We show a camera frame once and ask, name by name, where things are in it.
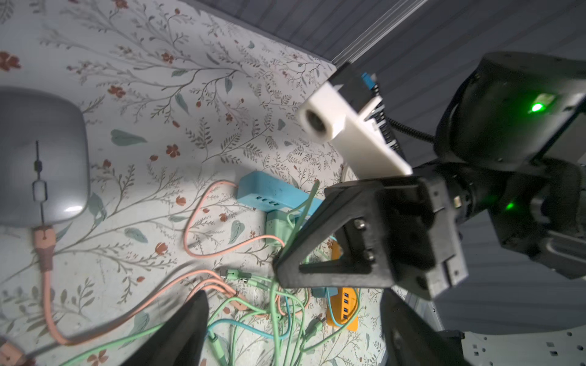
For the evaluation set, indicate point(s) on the blue power strip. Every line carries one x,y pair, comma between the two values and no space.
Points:
266,193

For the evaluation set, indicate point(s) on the blue-grey charger plug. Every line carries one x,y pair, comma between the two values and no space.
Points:
324,292

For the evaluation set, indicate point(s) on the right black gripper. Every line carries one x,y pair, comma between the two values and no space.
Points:
377,233

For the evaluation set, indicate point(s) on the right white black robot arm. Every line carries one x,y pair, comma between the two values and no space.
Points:
498,149

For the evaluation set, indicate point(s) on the orange power strip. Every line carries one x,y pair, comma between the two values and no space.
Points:
341,307

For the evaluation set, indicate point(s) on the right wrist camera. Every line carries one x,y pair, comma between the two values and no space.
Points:
340,112

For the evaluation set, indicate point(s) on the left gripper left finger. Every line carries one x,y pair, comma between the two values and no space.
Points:
181,339

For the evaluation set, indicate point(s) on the silver grey wireless mouse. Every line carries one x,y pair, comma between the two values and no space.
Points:
44,159

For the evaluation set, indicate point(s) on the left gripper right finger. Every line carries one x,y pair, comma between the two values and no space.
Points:
411,341

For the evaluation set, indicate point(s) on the light green charger plug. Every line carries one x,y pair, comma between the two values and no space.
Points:
281,224

